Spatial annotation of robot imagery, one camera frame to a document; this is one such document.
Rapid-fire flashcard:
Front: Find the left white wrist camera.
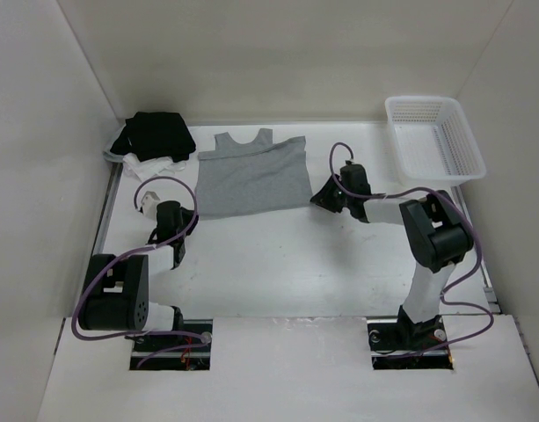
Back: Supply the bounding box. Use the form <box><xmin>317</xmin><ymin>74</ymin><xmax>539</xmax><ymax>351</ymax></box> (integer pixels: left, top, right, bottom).
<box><xmin>138</xmin><ymin>191</ymin><xmax>161</xmax><ymax>220</ymax></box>

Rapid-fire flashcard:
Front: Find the white plastic basket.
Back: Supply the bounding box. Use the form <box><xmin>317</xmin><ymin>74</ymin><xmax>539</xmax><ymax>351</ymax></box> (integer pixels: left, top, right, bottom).
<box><xmin>384</xmin><ymin>96</ymin><xmax>486</xmax><ymax>186</ymax></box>

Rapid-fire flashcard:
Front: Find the folded white tank top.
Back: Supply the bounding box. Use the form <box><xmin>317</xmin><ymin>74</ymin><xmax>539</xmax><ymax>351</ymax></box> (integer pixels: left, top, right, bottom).
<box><xmin>103</xmin><ymin>127</ymin><xmax>186</xmax><ymax>182</ymax></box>

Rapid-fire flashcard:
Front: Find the folded black tank top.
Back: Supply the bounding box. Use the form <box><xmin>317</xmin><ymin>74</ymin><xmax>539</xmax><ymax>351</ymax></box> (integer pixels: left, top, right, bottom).
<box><xmin>106</xmin><ymin>112</ymin><xmax>196</xmax><ymax>163</ymax></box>

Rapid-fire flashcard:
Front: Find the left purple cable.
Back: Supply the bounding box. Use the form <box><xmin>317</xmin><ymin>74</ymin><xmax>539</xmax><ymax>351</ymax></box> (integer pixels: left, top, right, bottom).
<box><xmin>70</xmin><ymin>176</ymin><xmax>208</xmax><ymax>369</ymax></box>

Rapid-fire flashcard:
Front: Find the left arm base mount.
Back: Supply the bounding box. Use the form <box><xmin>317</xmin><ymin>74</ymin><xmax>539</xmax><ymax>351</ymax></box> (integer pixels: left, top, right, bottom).
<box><xmin>129</xmin><ymin>307</ymin><xmax>213</xmax><ymax>372</ymax></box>

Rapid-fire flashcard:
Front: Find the purple cable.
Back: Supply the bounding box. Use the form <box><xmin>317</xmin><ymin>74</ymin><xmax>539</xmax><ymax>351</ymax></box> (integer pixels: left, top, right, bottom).
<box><xmin>329</xmin><ymin>141</ymin><xmax>494</xmax><ymax>360</ymax></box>
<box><xmin>70</xmin><ymin>176</ymin><xmax>208</xmax><ymax>369</ymax></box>

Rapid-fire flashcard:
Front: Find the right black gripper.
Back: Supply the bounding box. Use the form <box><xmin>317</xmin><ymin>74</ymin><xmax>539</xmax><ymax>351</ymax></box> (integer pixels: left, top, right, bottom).
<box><xmin>310</xmin><ymin>173</ymin><xmax>353</xmax><ymax>214</ymax></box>

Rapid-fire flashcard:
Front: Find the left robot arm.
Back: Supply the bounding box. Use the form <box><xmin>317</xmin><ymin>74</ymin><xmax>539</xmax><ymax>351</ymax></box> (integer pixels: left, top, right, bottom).
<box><xmin>76</xmin><ymin>200</ymin><xmax>198</xmax><ymax>351</ymax></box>

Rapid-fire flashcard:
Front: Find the grey tank top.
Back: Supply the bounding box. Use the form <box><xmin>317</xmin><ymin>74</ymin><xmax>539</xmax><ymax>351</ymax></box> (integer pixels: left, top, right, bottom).
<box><xmin>195</xmin><ymin>128</ymin><xmax>312</xmax><ymax>219</ymax></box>

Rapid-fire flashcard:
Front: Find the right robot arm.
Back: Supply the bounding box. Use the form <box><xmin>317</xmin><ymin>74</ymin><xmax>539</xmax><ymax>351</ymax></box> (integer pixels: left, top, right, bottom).
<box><xmin>310</xmin><ymin>161</ymin><xmax>474</xmax><ymax>348</ymax></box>

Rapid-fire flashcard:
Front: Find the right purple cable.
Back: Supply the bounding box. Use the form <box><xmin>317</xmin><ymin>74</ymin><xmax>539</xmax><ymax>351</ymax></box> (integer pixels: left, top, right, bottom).
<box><xmin>329</xmin><ymin>141</ymin><xmax>494</xmax><ymax>360</ymax></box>

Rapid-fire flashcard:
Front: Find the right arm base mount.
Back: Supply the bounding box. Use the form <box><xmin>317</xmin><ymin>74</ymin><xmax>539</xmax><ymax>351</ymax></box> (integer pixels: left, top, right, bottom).
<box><xmin>367</xmin><ymin>307</ymin><xmax>454</xmax><ymax>370</ymax></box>

